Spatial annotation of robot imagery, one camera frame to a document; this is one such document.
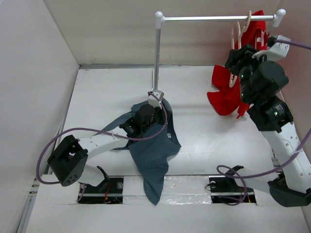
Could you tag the blue grey t shirt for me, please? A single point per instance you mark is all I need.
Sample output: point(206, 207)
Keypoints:
point(151, 156)

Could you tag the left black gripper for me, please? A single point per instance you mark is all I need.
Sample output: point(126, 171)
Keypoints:
point(161, 114)

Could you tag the white clothes rack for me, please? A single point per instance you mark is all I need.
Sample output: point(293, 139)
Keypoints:
point(160, 19)

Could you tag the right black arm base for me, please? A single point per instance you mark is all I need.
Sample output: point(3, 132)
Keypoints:
point(225, 190)

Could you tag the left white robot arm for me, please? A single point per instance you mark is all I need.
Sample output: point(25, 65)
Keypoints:
point(69, 159)

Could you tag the white hanger under red shirt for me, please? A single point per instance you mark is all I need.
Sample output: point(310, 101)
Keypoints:
point(261, 39)

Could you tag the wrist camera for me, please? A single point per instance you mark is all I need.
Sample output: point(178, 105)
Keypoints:
point(277, 48)
point(155, 98)

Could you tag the red t shirt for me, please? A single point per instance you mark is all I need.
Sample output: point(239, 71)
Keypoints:
point(227, 98)

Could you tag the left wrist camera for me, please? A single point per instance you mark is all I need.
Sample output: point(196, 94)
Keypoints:
point(155, 98)

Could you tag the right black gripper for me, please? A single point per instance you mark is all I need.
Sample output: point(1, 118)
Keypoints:
point(244, 54)

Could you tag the beige wooden hanger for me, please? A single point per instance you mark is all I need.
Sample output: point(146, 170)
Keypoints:
point(237, 43)

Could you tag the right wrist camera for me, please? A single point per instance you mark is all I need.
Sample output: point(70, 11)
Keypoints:
point(277, 48)

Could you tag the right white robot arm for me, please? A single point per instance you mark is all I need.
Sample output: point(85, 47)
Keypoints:
point(292, 186)

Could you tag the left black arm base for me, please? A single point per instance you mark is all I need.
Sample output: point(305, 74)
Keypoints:
point(99, 188)

